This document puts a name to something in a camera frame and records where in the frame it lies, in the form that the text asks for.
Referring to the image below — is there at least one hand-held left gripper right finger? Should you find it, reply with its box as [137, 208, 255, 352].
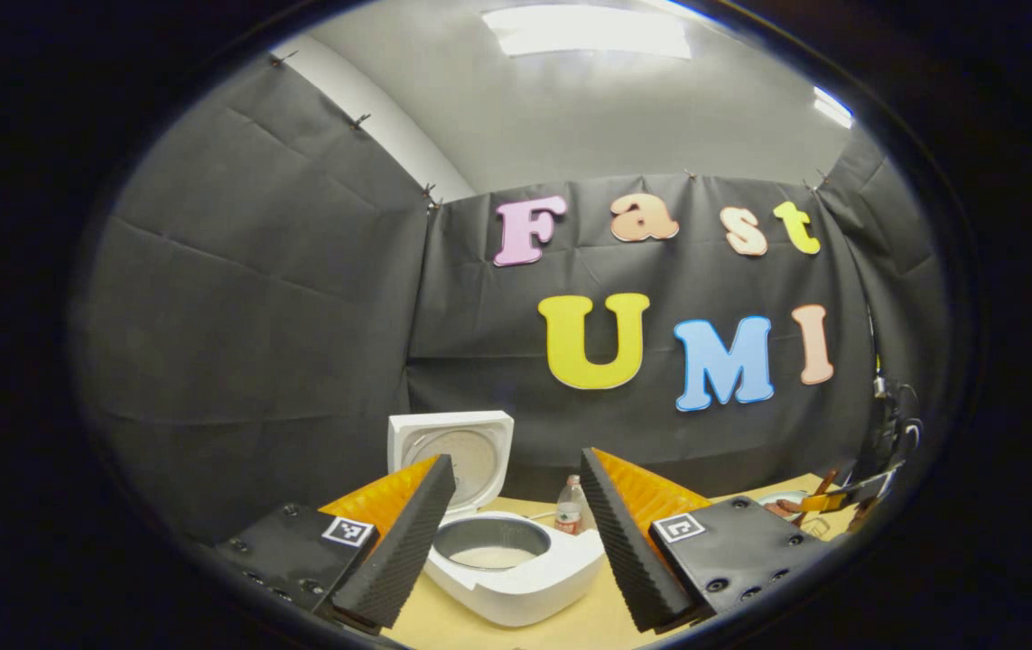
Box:
[579, 447, 832, 633]

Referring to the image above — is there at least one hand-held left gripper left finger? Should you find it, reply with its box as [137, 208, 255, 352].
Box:
[213, 454, 458, 633]

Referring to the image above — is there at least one brown wooden spoon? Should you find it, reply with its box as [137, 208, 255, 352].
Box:
[773, 468, 841, 529]

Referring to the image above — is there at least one white rice cooker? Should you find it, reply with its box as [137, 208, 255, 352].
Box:
[386, 411, 607, 628]

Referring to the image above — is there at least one clear plastic water bottle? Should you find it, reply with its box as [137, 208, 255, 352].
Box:
[555, 476, 598, 535]

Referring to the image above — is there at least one small ceiling light panel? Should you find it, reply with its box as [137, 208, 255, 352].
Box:
[812, 86, 855, 129]

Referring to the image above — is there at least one large ceiling light panel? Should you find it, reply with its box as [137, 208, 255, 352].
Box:
[482, 5, 693, 60]

